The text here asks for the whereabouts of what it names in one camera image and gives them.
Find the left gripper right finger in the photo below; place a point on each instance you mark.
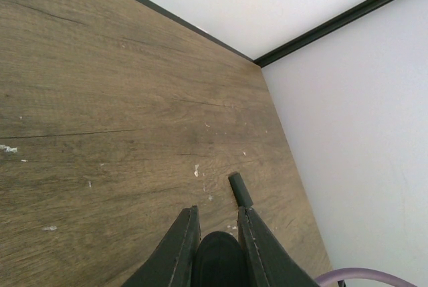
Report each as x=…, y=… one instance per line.
x=267, y=261

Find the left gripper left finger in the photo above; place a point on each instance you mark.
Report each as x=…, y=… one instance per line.
x=171, y=262

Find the black remote control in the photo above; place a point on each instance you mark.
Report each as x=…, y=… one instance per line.
x=241, y=194

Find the black aluminium frame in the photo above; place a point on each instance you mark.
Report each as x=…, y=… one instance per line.
x=291, y=46

